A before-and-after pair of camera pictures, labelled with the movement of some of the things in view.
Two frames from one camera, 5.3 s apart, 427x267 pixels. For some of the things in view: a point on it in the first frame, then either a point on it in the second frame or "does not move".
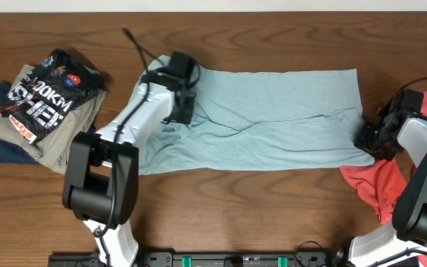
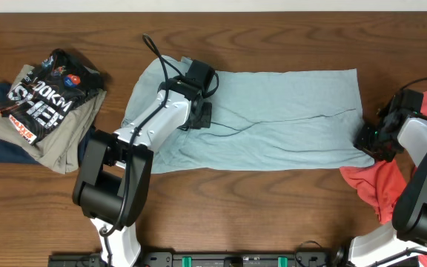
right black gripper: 362,142 does not move
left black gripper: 187,116 -> 207,122
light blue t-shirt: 262,119 does not move
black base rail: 204,259 does not move
